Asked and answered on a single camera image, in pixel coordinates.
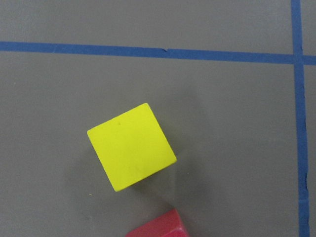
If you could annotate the yellow wooden block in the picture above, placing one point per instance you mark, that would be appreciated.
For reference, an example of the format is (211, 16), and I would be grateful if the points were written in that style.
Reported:
(131, 147)

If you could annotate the red wooden block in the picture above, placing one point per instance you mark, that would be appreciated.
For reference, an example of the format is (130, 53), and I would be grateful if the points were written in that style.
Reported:
(166, 225)

